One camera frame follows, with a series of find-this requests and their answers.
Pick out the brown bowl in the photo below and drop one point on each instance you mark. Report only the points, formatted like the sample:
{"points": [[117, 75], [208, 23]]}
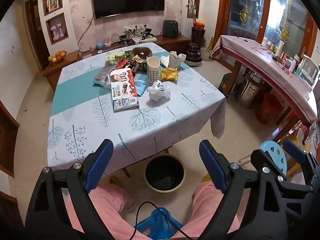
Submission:
{"points": [[142, 52]]}

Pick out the silver packet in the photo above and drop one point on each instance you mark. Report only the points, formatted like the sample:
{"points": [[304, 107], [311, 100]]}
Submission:
{"points": [[101, 77]]}

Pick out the white napkin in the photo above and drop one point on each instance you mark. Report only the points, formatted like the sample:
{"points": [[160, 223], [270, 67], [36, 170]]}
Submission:
{"points": [[165, 60]]}

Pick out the black trash bin cream rim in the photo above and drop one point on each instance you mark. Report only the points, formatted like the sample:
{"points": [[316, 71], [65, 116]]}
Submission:
{"points": [[165, 172]]}

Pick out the pink fleece pants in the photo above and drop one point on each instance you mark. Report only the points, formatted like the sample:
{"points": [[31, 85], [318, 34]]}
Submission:
{"points": [[107, 205]]}

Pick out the pink dumbbell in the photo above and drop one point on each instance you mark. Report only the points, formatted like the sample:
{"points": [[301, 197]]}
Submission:
{"points": [[61, 31], [54, 33]]}

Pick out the blue face mask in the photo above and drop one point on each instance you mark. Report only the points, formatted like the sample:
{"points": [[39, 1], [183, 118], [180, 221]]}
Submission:
{"points": [[140, 87]]}

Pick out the pale yellow paper box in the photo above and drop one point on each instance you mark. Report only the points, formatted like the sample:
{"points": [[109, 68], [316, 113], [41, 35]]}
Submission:
{"points": [[110, 60]]}

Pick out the steel pot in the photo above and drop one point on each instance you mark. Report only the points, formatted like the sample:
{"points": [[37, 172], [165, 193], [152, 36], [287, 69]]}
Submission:
{"points": [[251, 90]]}

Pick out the yellow snack packet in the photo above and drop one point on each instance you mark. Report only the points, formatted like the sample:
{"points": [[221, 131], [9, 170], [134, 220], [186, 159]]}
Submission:
{"points": [[169, 74]]}

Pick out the dark round pot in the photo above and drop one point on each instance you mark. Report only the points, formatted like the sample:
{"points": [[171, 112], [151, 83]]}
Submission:
{"points": [[193, 55]]}

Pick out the white power strip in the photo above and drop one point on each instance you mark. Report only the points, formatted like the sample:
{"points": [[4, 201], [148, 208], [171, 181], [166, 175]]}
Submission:
{"points": [[133, 27]]}

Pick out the red white chocolate box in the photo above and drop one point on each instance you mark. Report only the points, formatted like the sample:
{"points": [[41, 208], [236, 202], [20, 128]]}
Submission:
{"points": [[123, 90]]}

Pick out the side table with pink cloth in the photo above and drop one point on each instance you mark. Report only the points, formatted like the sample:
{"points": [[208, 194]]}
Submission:
{"points": [[265, 62]]}

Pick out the black blender with red lid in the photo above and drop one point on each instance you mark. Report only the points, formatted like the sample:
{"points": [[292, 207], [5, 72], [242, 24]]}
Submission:
{"points": [[198, 36]]}

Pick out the dark green flat box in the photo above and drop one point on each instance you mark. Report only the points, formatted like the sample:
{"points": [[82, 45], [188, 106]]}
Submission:
{"points": [[128, 55]]}

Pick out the white paper bag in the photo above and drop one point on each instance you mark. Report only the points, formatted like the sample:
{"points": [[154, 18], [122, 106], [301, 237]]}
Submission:
{"points": [[177, 59]]}

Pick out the checkered paper cup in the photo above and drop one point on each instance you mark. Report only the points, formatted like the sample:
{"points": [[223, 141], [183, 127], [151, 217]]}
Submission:
{"points": [[152, 71]]}

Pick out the wooden television cabinet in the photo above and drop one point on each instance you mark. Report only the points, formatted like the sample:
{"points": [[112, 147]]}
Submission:
{"points": [[72, 57]]}

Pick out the yellow slipper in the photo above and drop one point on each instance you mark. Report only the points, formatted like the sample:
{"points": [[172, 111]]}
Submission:
{"points": [[115, 180], [207, 178]]}

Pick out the blue cardboard box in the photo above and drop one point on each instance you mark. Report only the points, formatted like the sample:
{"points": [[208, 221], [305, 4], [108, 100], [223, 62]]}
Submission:
{"points": [[226, 85]]}

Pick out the crumpled white plastic bag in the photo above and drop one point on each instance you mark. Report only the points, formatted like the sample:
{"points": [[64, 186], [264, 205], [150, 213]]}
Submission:
{"points": [[158, 91]]}

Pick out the light blue plastic chair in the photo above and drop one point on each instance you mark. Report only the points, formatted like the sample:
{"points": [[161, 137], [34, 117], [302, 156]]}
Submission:
{"points": [[273, 155]]}

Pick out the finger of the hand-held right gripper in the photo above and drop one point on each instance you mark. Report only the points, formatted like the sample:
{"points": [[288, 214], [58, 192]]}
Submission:
{"points": [[293, 151], [260, 158]]}

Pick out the white bucket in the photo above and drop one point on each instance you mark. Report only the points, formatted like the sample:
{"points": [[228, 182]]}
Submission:
{"points": [[206, 54]]}

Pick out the blue plastic stool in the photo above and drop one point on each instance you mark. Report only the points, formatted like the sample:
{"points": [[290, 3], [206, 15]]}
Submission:
{"points": [[156, 222]]}

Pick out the orange bucket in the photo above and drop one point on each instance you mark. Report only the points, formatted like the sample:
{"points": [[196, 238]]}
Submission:
{"points": [[268, 108]]}

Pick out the gold hanging ornament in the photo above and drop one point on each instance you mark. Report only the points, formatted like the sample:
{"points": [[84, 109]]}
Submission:
{"points": [[244, 15]]}

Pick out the blue round ornament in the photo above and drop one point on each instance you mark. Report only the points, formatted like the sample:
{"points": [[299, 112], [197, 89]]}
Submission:
{"points": [[99, 45]]}

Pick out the fruit bowl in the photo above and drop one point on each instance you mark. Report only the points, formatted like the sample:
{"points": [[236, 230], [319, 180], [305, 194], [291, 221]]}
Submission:
{"points": [[58, 57]]}

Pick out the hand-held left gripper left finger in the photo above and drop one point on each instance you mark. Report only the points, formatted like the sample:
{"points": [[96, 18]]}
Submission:
{"points": [[98, 165]]}

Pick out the photo frame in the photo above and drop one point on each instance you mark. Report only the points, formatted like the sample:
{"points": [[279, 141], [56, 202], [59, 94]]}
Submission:
{"points": [[53, 3]]}

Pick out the red snack wrapper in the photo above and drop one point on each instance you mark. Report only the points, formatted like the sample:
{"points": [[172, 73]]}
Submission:
{"points": [[121, 64]]}

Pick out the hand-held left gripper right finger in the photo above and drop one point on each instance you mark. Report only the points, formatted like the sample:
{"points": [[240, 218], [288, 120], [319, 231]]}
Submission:
{"points": [[212, 165]]}

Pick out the white set-top box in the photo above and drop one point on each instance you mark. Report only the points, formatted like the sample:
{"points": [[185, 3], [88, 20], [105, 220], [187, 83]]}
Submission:
{"points": [[145, 39]]}

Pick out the dark air fryer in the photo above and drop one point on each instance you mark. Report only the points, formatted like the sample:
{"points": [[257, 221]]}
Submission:
{"points": [[170, 28]]}

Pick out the cluster of bottles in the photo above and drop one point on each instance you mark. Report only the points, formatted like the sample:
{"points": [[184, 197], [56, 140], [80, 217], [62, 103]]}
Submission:
{"points": [[290, 60]]}

